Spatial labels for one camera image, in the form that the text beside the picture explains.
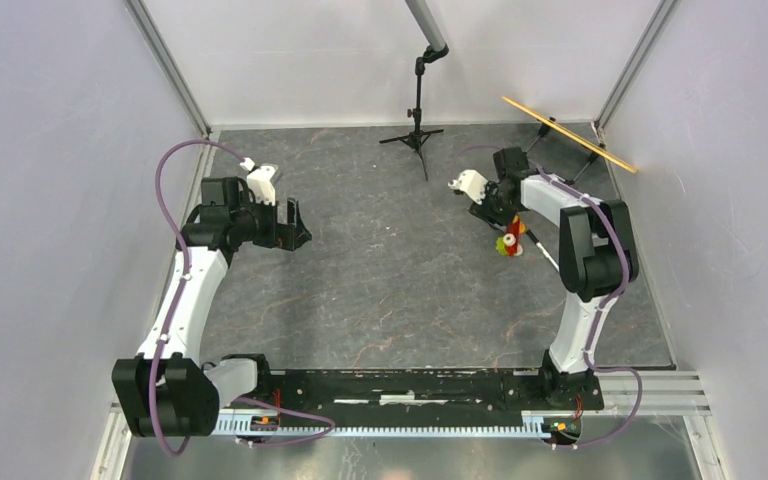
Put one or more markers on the black camera tripod stand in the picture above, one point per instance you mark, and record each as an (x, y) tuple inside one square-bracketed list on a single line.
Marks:
[(416, 138)]

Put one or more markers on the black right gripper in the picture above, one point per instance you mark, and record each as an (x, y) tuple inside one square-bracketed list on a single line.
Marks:
[(484, 209)]

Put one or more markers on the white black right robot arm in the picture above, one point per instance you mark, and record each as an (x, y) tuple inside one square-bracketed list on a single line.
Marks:
[(596, 259)]

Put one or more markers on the white black marker pen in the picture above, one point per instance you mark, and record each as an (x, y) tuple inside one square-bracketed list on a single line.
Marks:
[(546, 254)]

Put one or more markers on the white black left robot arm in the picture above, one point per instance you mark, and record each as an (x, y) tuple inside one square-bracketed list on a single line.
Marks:
[(163, 390)]

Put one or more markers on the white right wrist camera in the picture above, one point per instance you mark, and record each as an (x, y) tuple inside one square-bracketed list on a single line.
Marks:
[(470, 183)]

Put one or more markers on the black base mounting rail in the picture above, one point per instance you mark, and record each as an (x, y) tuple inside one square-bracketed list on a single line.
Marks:
[(381, 393)]

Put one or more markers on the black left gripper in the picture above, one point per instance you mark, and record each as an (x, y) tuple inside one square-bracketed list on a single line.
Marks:
[(284, 236)]

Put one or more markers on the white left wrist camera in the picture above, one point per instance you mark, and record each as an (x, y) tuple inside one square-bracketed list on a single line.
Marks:
[(260, 179)]

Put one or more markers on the light blue cable duct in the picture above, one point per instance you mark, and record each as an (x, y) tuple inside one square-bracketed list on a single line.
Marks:
[(264, 424)]

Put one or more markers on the yellow framed whiteboard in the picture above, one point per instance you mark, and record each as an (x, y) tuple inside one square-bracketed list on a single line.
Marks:
[(566, 132)]

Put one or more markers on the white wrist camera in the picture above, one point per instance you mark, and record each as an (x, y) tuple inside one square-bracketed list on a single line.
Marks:
[(260, 179), (470, 183)]

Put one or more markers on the grey overhead pole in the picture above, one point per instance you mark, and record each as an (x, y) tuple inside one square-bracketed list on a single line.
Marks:
[(424, 19)]

